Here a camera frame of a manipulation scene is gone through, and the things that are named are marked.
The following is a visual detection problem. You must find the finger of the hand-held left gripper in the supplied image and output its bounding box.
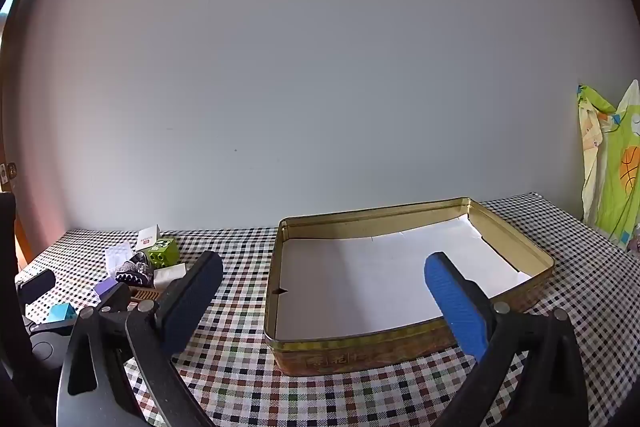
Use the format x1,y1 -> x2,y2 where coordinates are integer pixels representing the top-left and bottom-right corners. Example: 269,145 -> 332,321
100,283 -> 132,313
16,269 -> 57,307

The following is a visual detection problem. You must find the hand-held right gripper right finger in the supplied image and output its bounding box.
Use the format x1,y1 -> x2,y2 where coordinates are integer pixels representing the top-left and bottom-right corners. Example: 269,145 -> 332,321
424,251 -> 590,427

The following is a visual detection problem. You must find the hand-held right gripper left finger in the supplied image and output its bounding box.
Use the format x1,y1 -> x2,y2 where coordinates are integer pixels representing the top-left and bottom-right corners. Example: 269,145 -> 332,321
56,250 -> 224,427

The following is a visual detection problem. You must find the purple cube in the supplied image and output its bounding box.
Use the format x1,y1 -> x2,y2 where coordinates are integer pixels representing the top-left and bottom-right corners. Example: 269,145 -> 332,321
94,278 -> 121,303

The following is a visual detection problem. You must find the brown comb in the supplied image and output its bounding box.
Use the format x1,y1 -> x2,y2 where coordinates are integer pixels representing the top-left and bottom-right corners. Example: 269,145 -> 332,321
127,284 -> 166,308

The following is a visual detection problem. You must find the white charger plug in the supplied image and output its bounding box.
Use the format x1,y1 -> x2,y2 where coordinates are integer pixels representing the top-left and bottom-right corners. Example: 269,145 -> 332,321
152,263 -> 189,291

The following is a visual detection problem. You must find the teal box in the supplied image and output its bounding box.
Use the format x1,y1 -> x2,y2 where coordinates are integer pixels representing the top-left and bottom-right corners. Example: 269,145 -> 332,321
46,301 -> 77,324

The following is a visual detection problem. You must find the green toy brick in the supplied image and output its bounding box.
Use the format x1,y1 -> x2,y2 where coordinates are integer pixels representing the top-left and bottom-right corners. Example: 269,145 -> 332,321
146,237 -> 180,269

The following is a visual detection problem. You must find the white small box red label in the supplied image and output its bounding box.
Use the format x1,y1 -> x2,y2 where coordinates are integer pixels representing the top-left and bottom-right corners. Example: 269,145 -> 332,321
137,224 -> 162,251

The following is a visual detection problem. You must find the gold tin box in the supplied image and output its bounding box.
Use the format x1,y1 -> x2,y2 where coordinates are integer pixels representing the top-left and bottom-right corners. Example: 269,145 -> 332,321
264,197 -> 555,377

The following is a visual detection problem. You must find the black hair claw clip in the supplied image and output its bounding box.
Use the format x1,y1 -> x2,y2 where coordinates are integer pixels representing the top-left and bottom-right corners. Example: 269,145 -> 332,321
115,257 -> 153,286

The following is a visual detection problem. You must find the clear plastic packet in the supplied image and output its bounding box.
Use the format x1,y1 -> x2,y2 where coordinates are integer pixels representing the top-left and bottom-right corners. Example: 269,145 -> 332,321
104,242 -> 134,273

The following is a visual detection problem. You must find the checkered tablecloth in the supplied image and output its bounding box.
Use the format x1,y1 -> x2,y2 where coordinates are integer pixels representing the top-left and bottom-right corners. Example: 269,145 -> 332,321
15,192 -> 640,427

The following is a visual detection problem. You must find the white paper liner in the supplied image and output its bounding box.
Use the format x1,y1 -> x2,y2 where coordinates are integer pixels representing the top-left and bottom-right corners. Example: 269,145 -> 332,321
275,214 -> 532,340

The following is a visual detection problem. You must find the green printed cloth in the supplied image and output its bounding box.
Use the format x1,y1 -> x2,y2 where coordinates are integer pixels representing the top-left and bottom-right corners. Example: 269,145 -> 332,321
577,79 -> 640,249

